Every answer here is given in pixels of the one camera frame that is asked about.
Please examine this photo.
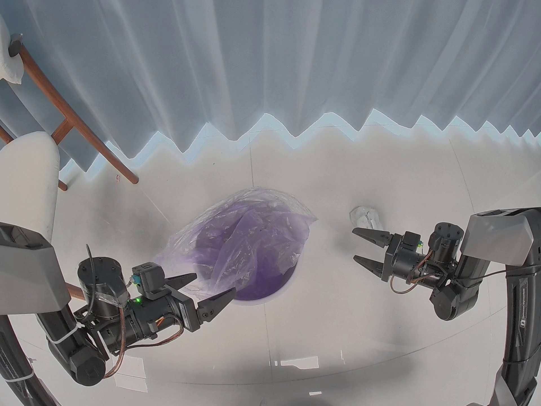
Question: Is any white cushioned wooden chair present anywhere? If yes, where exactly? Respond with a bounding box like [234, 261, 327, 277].
[0, 15, 140, 302]

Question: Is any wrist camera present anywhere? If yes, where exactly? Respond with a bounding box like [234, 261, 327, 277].
[127, 262, 168, 302]
[401, 230, 424, 251]

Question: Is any purple plastic bag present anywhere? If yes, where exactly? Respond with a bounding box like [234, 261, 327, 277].
[154, 187, 318, 302]

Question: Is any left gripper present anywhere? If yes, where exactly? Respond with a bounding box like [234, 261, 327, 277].
[137, 272, 238, 341]

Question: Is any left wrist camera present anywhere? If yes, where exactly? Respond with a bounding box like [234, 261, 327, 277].
[127, 262, 168, 302]

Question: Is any pale blue curtain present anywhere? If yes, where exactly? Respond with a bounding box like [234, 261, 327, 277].
[0, 0, 541, 173]

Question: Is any white trash bin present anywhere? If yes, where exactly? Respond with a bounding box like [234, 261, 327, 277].
[192, 210, 306, 308]

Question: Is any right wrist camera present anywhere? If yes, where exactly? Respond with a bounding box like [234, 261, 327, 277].
[401, 230, 424, 251]

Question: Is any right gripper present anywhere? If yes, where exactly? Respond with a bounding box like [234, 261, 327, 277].
[352, 227, 429, 283]

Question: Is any crumpled white paper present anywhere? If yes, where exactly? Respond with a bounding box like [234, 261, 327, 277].
[349, 206, 381, 230]

